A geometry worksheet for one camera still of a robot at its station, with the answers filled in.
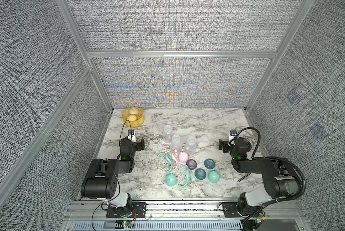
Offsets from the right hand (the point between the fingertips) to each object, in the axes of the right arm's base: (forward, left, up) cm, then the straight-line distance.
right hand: (228, 135), depth 93 cm
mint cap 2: (-25, +13, -4) cm, 29 cm away
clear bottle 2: (-5, +33, -6) cm, 34 cm away
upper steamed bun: (+24, +66, -2) cm, 70 cm away
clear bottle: (+1, +39, +2) cm, 39 cm away
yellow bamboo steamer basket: (+14, +62, -6) cm, 64 cm away
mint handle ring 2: (-23, +27, -8) cm, 36 cm away
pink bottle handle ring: (-14, +34, -5) cm, 37 cm away
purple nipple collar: (-17, +25, -6) cm, 30 cm away
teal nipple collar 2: (-23, +20, -7) cm, 31 cm away
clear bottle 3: (-8, +24, -3) cm, 26 cm away
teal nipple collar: (-17, +14, -6) cm, 22 cm away
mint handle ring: (-13, +38, -7) cm, 41 cm away
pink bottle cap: (-13, +30, -5) cm, 33 cm away
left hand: (0, +59, +1) cm, 59 cm away
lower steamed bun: (+17, +66, -2) cm, 68 cm away
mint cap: (-27, +37, -4) cm, 46 cm away
